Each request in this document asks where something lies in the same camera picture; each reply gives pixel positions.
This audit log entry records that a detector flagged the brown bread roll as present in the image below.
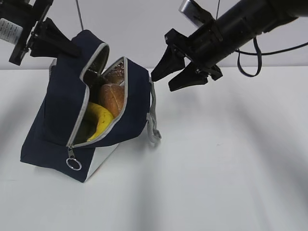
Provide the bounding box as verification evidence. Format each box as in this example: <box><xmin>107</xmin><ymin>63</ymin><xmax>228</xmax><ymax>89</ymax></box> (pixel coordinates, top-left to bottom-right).
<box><xmin>99</xmin><ymin>83</ymin><xmax>125</xmax><ymax>118</ymax></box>

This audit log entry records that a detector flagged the yellow banana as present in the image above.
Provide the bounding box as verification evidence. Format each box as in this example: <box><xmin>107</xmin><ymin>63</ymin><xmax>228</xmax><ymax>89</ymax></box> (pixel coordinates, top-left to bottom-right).
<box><xmin>84</xmin><ymin>102</ymin><xmax>114</xmax><ymax>141</ymax></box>

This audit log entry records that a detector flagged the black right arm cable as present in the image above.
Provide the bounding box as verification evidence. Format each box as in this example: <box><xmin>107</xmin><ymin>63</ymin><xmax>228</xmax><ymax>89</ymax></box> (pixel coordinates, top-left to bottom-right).
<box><xmin>237</xmin><ymin>36</ymin><xmax>308</xmax><ymax>77</ymax></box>

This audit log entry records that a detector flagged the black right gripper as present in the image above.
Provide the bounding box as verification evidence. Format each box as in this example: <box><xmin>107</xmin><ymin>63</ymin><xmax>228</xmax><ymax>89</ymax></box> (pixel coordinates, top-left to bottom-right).
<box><xmin>151</xmin><ymin>20</ymin><xmax>222</xmax><ymax>92</ymax></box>

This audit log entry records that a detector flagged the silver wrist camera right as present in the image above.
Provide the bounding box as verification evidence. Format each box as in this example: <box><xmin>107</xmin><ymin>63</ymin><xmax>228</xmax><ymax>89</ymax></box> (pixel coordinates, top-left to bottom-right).
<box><xmin>179</xmin><ymin>0</ymin><xmax>214</xmax><ymax>28</ymax></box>

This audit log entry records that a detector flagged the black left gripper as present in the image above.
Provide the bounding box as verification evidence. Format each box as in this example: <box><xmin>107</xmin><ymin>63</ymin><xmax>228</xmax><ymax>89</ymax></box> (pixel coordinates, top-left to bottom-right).
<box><xmin>0</xmin><ymin>0</ymin><xmax>81</xmax><ymax>65</ymax></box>

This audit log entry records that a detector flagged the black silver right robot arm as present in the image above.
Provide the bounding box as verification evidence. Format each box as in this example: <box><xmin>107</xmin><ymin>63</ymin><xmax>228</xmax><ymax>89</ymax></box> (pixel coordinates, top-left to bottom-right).
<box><xmin>151</xmin><ymin>0</ymin><xmax>308</xmax><ymax>91</ymax></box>

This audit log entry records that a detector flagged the navy insulated lunch bag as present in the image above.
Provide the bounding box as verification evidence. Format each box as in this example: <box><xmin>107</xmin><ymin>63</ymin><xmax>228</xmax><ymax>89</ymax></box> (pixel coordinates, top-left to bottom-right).
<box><xmin>20</xmin><ymin>30</ymin><xmax>161</xmax><ymax>182</ymax></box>

